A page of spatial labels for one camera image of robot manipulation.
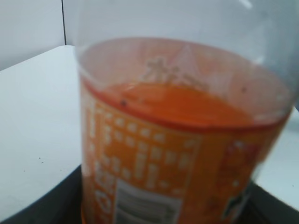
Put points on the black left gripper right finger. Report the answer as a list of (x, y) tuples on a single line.
[(263, 208)]

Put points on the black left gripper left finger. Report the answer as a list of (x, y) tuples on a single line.
[(61, 205)]

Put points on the orange soda plastic bottle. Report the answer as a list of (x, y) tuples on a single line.
[(181, 103)]

